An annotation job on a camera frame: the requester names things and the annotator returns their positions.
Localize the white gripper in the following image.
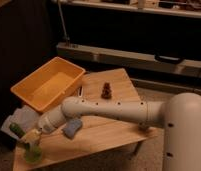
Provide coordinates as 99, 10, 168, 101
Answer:
21, 105, 66, 144

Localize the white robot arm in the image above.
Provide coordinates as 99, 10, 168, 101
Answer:
22, 93, 201, 171

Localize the green plastic cup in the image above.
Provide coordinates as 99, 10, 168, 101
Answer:
24, 144, 42, 163

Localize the grey cloth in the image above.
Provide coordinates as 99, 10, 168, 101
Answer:
0, 105, 40, 141

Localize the blue sponge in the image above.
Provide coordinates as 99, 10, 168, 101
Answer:
62, 119, 83, 139

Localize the yellow plastic bin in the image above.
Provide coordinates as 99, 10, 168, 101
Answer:
11, 57, 85, 113

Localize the wooden table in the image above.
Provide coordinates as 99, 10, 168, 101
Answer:
13, 69, 158, 171

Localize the brown stacked toy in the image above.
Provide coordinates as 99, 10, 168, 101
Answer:
101, 82, 112, 99

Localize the metal pole stand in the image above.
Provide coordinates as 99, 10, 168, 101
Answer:
57, 0, 70, 46

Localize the lower metal shelf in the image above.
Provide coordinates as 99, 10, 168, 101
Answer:
56, 42, 201, 77

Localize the upper shelf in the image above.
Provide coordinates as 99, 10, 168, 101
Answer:
51, 0, 201, 19

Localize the black handle on shelf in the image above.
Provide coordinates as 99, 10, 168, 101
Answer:
154, 54, 184, 64

